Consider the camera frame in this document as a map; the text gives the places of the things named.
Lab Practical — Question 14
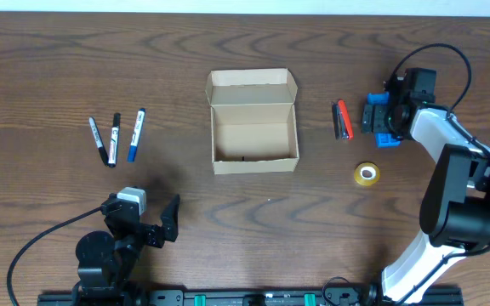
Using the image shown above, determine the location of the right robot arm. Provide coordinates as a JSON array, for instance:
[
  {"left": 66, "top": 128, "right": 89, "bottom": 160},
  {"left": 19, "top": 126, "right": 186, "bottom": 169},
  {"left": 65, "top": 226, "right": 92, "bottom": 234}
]
[{"left": 358, "top": 70, "right": 490, "bottom": 305}]

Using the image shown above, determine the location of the yellow tape roll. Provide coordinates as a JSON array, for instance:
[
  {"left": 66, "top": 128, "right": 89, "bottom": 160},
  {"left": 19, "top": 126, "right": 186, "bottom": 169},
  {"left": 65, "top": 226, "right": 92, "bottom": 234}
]
[{"left": 354, "top": 162, "right": 380, "bottom": 186}]

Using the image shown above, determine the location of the red black stapler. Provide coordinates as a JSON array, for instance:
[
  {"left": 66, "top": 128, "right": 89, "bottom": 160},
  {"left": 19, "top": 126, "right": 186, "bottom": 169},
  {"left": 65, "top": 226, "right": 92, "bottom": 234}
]
[{"left": 331, "top": 99, "right": 354, "bottom": 139}]

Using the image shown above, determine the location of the black white whiteboard marker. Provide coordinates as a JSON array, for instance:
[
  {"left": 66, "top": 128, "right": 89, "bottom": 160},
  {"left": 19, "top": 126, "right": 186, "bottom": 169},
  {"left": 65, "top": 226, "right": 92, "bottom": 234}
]
[{"left": 107, "top": 113, "right": 121, "bottom": 167}]

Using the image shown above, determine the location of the open cardboard box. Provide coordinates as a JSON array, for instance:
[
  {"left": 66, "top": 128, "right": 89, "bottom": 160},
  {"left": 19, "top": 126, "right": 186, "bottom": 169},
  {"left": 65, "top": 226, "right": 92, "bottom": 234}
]
[{"left": 205, "top": 68, "right": 299, "bottom": 174}]

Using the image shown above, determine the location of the black sharpie marker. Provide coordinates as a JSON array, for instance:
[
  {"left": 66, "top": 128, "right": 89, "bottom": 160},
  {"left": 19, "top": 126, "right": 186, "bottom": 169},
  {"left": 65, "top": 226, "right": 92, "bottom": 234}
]
[{"left": 88, "top": 116, "right": 108, "bottom": 166}]

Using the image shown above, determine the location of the blue white whiteboard marker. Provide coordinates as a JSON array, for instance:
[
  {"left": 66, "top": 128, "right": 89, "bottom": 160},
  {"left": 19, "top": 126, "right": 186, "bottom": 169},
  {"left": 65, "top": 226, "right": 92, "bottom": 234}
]
[{"left": 127, "top": 108, "right": 146, "bottom": 163}]

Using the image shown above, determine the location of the black mounting rail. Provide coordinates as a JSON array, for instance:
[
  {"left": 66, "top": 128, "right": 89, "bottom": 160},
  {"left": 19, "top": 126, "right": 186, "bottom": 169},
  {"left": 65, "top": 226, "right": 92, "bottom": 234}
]
[{"left": 37, "top": 286, "right": 464, "bottom": 306}]

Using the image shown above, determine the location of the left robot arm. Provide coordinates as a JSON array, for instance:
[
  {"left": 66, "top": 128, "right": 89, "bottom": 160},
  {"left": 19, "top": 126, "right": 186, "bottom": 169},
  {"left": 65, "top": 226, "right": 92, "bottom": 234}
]
[{"left": 76, "top": 189, "right": 180, "bottom": 305}]

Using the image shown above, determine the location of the blue plastic block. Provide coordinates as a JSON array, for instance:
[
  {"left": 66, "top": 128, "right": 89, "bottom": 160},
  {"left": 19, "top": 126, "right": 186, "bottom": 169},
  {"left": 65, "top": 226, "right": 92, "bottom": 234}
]
[{"left": 367, "top": 92, "right": 401, "bottom": 148}]

